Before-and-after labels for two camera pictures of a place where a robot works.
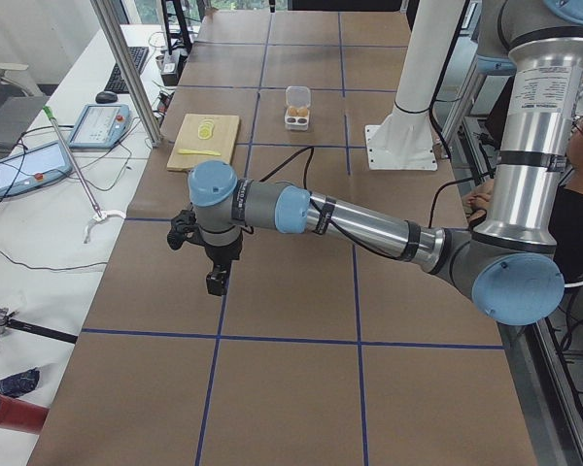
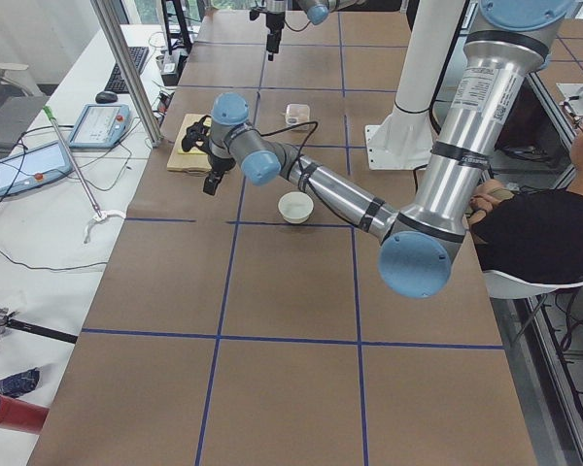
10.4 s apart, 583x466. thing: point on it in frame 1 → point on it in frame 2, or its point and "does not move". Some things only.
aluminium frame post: (128, 70) does not move
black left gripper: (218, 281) → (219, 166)
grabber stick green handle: (99, 216) does not move
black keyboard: (116, 83) does not move
